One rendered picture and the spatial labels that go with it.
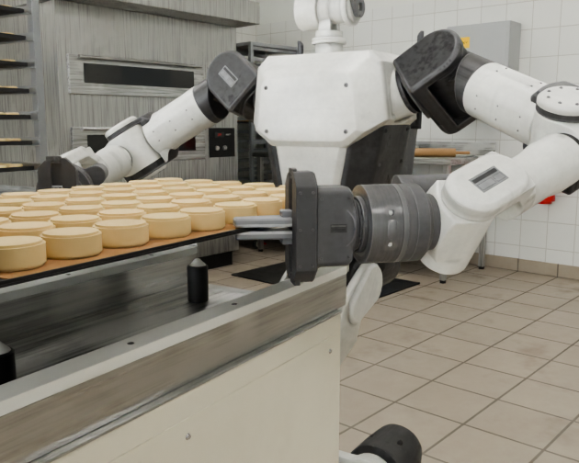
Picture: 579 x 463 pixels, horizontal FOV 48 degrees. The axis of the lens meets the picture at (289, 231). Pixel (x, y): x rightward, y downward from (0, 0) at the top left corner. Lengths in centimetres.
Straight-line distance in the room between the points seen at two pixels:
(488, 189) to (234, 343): 33
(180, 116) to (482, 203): 82
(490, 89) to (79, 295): 67
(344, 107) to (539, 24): 419
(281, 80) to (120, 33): 341
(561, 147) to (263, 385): 47
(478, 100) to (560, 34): 415
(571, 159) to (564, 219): 428
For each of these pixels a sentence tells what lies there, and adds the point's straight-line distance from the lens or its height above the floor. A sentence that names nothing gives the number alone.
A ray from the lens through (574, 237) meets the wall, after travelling 516.
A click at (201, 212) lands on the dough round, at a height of 102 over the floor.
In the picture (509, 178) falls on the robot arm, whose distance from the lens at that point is 77.
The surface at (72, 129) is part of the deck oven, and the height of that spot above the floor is 108.
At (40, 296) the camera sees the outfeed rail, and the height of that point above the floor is 88.
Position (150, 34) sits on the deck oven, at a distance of 470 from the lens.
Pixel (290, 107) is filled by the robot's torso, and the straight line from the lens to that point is 119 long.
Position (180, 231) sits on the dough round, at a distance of 64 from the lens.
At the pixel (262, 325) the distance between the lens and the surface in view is 80.
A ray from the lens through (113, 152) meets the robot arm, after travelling 139.
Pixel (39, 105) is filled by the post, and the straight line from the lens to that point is 251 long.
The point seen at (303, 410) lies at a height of 73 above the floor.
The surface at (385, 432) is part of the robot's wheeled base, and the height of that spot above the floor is 36.
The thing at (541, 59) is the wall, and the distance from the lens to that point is 522.
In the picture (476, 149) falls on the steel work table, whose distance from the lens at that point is 531.
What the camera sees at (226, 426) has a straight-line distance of 76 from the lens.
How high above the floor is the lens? 111
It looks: 9 degrees down
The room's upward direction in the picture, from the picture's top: straight up
